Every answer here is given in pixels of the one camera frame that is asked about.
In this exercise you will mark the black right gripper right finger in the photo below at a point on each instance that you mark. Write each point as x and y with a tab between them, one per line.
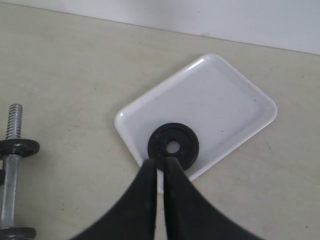
189	216

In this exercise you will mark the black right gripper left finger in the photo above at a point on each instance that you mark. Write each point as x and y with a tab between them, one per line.
133	216

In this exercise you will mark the black weight plate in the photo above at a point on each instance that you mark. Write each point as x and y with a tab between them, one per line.
18	233
189	145
21	147

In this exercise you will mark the chrome threaded dumbbell bar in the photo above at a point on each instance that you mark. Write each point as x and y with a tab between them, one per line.
10	165

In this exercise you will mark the white rectangular plastic tray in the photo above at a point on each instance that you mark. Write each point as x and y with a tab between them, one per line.
211	97

